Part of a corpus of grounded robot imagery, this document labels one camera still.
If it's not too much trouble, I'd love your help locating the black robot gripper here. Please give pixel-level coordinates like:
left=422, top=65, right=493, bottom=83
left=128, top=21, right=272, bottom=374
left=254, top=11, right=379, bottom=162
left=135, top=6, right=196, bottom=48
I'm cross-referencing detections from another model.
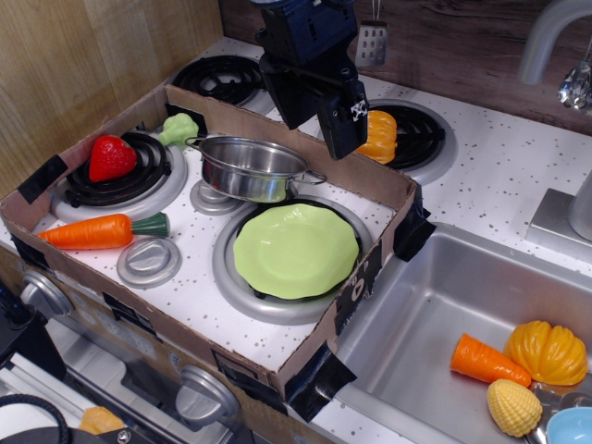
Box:
left=252, top=1, right=368, bottom=160

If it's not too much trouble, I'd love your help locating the orange toy carrot green top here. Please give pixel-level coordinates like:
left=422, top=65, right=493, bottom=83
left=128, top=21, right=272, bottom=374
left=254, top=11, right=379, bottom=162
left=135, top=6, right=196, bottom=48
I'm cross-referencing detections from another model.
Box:
left=38, top=213, right=170, bottom=250

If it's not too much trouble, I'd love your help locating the light green plastic plate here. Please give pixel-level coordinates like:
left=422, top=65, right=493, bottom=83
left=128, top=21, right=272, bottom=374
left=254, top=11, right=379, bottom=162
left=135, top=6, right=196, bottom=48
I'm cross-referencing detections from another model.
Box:
left=233, top=203, right=361, bottom=301

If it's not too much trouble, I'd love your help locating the orange toy carrot piece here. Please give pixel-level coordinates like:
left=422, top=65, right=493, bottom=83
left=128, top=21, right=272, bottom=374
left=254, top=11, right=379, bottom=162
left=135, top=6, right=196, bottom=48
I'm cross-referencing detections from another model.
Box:
left=450, top=333, right=532, bottom=388

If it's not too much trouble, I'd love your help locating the orange toy pumpkin on burner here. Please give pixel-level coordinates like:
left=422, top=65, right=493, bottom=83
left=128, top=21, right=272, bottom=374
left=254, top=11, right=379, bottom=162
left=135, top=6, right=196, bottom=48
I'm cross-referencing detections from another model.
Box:
left=356, top=110, right=398, bottom=165

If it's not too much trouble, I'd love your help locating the metal spatula hanging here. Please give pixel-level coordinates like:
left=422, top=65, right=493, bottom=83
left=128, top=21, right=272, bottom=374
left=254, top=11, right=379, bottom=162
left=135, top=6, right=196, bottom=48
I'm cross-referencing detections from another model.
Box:
left=355, top=1, right=389, bottom=68

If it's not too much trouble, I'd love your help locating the back left black burner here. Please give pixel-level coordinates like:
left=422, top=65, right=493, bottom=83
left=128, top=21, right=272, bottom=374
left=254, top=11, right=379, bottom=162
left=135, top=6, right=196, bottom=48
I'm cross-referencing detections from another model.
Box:
left=170, top=55, right=275, bottom=116

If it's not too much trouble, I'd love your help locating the black burner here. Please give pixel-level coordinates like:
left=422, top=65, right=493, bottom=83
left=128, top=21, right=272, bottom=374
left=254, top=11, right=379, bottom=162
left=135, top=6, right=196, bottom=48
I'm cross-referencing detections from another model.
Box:
left=370, top=99, right=458, bottom=185
left=170, top=55, right=275, bottom=116
left=51, top=131, right=188, bottom=223

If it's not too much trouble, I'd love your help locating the stainless steel pot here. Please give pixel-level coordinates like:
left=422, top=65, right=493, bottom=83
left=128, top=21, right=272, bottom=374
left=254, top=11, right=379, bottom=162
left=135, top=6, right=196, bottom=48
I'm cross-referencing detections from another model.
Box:
left=185, top=136, right=327, bottom=204

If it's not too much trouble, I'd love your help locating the back right black burner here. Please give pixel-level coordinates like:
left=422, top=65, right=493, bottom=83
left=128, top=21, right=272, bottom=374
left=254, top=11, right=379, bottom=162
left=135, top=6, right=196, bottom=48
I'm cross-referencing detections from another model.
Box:
left=370, top=99, right=458, bottom=185

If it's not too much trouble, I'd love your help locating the green toy broccoli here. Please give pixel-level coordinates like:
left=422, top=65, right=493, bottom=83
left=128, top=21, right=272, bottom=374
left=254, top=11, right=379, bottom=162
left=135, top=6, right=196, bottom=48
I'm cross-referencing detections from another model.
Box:
left=158, top=113, right=200, bottom=146

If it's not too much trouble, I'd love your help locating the front left black burner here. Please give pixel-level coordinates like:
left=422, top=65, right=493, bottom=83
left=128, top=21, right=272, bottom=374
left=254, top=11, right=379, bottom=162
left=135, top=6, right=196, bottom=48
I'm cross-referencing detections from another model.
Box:
left=51, top=131, right=188, bottom=223

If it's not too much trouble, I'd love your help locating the red toy strawberry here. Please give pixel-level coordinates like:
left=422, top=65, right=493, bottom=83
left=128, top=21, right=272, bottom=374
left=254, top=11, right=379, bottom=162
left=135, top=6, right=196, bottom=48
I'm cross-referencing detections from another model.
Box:
left=89, top=135, right=137, bottom=183

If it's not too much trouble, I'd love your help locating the silver knob on stovetop front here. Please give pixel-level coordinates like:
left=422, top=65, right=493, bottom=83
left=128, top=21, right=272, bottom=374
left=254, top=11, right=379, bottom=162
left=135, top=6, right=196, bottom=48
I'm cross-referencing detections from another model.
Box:
left=117, top=238, right=182, bottom=290

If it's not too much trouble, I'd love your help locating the silver faucet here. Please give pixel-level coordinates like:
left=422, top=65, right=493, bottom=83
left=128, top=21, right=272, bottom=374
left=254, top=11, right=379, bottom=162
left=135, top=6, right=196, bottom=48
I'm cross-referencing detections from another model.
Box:
left=518, top=0, right=591, bottom=85

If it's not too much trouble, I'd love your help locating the stainless steel sink basin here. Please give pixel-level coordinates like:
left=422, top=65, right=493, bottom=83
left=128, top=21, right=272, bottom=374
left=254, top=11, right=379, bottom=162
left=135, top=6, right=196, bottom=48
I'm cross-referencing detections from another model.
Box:
left=337, top=224, right=591, bottom=443

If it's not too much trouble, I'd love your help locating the hanging metal spoon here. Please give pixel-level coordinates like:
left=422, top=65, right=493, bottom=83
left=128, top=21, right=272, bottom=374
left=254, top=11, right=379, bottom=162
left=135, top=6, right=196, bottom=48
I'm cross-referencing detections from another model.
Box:
left=557, top=43, right=591, bottom=115

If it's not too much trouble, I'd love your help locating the brown cardboard fence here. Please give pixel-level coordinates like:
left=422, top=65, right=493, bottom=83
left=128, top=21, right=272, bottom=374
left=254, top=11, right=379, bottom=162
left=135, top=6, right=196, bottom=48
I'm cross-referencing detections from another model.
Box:
left=1, top=86, right=420, bottom=420

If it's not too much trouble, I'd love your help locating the silver oven knob right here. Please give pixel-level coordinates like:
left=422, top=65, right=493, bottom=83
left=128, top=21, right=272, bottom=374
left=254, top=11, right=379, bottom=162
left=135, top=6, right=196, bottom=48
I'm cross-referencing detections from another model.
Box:
left=175, top=365, right=240, bottom=430

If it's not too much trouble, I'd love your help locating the silver oven knob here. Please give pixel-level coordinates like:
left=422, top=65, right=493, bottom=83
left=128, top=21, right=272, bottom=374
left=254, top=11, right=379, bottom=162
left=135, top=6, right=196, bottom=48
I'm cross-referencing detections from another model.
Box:
left=20, top=269, right=75, bottom=319
left=175, top=365, right=240, bottom=430

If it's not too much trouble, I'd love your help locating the silver oven knob left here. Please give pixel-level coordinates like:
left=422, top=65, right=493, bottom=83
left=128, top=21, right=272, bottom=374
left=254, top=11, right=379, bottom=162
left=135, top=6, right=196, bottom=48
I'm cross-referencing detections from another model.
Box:
left=20, top=269, right=75, bottom=319

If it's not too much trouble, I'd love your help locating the orange toy pumpkin in sink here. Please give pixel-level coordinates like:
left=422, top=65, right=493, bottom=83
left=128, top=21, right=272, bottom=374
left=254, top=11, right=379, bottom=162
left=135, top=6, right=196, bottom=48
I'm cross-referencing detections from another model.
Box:
left=503, top=320, right=588, bottom=386

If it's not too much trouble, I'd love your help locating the yellow toy corn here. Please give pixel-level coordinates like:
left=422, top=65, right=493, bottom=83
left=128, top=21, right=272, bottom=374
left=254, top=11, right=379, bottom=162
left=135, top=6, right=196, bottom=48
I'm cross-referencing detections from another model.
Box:
left=487, top=379, right=543, bottom=438

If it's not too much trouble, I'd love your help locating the orange toy bottom left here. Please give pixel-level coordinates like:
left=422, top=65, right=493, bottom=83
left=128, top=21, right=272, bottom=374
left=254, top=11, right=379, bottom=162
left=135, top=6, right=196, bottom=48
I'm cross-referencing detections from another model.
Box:
left=79, top=406, right=125, bottom=435

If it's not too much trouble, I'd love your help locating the light blue plastic bowl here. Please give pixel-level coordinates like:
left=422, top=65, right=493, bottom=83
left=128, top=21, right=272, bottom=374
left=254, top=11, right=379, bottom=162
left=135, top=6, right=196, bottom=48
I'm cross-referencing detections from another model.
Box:
left=546, top=407, right=592, bottom=444

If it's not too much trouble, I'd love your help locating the front right silver burner ring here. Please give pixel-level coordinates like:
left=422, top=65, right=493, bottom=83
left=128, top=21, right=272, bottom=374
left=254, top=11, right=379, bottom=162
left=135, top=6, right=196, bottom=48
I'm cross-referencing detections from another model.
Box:
left=212, top=194, right=374, bottom=326

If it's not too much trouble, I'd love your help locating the black cable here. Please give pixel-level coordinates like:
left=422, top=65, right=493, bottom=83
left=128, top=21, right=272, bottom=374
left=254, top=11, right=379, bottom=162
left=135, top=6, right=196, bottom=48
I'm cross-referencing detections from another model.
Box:
left=0, top=393, right=75, bottom=444

